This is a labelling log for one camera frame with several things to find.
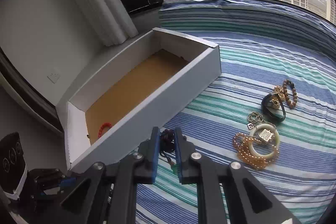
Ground pale jade bangle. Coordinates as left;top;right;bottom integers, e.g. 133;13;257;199
248;122;280;160

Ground dark glossy bracelet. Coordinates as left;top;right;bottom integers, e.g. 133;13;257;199
262;92;287;123

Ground white wall socket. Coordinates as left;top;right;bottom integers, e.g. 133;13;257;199
47;68;61;82

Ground gold charm cluster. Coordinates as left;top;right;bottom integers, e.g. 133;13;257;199
270;85;284;109

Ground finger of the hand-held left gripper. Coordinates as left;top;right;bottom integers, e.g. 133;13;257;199
34;177;79;199
28;168;67;184

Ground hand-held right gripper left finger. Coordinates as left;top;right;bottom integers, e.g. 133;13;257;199
60;127;161;224

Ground green pendant cord necklace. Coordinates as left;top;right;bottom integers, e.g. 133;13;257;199
160;129;179;174

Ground brown wooden bead bracelet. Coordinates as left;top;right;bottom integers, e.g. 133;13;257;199
281;79;298;110

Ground silver ring chain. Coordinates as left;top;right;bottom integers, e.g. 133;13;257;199
247;112;264;125

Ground striped blue green bedsheet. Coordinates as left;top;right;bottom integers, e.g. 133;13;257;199
136;0;336;224

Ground amber bead strand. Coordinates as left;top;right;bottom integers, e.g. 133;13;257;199
232;132;280;170

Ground beige building at window edge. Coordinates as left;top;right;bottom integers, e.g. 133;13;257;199
325;0;336;24

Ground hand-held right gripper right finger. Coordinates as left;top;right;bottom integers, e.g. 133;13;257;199
175;127;302;224

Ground square lattice pendant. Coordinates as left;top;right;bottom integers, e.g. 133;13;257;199
256;127;275;144

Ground red bead bracelet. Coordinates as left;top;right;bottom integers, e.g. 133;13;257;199
98;122;113;138

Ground white cardboard box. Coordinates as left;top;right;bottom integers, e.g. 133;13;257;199
56;27;221;170

